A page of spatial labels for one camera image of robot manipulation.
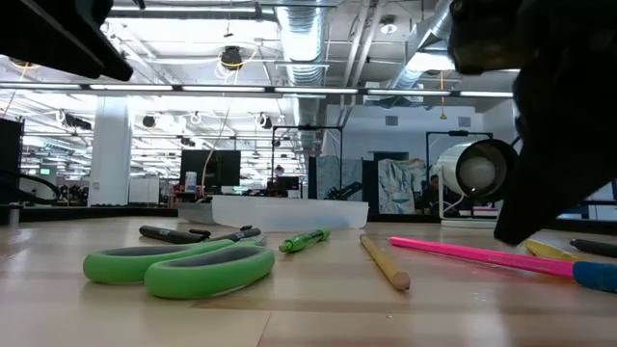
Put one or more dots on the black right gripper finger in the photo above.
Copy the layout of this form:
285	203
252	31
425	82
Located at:
564	144

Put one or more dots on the yellow highlighter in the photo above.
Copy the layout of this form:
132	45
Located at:
549	250

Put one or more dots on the black click pen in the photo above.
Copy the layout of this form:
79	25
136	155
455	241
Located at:
598	247
236	235

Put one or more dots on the yellow wooden pencil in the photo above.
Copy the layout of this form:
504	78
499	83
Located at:
385	262

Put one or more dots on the grey pen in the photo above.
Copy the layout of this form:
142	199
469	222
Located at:
169	235

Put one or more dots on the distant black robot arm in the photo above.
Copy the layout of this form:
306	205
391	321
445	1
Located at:
344	191

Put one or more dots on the clear plastic supply box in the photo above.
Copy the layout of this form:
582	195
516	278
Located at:
289	214

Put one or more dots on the white building pillar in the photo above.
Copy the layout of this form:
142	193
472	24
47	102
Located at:
110	149

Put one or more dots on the black panel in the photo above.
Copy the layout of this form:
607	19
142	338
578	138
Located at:
10	159

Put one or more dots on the person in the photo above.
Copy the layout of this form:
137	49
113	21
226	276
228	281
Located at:
432	190

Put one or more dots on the blue white crumpled sheet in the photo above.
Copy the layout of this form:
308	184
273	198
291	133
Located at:
400	185

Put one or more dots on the ceiling light strip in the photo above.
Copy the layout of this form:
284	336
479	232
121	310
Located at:
222	88

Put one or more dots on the black ceiling fixture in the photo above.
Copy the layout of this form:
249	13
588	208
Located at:
231	57

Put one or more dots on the white cabinet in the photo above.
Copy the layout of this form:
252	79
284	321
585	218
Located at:
143	190

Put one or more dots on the white wipes canister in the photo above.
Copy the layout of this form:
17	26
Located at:
191	182

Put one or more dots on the black computer monitor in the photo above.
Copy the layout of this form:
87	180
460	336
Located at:
212	168

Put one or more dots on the silver ceiling duct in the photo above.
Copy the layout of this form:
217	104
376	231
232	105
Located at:
303	34
424	29

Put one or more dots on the black aluminium table frame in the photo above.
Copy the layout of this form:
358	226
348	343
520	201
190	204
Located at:
96	213

